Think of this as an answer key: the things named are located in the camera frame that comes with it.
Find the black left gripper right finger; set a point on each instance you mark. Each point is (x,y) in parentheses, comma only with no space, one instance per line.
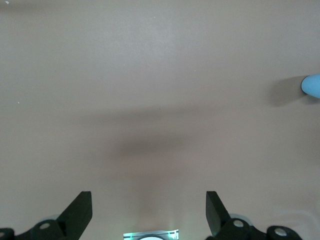
(217,220)

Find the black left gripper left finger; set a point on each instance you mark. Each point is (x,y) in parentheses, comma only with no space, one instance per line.
(75,220)

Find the blue cup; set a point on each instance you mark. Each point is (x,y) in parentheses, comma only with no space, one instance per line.
(312,86)

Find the brown table cover sheet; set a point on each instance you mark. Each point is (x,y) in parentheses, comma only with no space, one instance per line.
(150,75)

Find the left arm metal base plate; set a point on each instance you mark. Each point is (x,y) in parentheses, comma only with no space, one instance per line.
(130,235)

